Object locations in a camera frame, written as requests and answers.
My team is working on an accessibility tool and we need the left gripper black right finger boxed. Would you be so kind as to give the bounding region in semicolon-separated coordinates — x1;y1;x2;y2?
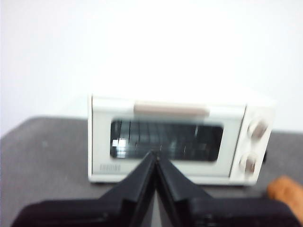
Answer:
156;154;301;227

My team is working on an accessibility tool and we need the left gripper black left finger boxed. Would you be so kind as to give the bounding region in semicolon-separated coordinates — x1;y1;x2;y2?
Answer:
11;152;157;227

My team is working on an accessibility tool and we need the brown potato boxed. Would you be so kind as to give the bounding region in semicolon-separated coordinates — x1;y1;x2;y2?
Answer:
267;175;303;209

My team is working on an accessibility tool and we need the beige oven door handle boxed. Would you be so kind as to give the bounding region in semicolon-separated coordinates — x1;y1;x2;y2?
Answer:
133;100;211;117

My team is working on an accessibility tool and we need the beige oven knob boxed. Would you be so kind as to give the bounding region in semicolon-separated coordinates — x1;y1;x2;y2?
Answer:
238;152;260;174
247;117;268;140

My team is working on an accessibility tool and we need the white toaster oven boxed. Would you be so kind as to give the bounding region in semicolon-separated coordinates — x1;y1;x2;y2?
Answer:
87;94;278;187

